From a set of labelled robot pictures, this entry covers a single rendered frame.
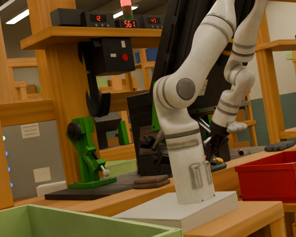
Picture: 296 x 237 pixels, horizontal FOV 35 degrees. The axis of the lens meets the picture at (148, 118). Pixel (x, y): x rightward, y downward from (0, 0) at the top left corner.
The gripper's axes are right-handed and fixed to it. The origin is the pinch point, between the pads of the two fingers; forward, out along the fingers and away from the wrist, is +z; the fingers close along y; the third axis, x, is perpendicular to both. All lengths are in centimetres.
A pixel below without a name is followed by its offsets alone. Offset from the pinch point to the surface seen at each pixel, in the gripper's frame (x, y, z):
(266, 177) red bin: 22.6, 1.3, -6.8
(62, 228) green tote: 20, 76, -10
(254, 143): -288, -596, 268
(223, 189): 7.4, -4.4, 9.7
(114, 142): -564, -526, 415
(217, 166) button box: 2.2, -3.7, 3.3
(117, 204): 3.8, 43.8, 4.6
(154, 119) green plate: -36.0, -8.1, 5.4
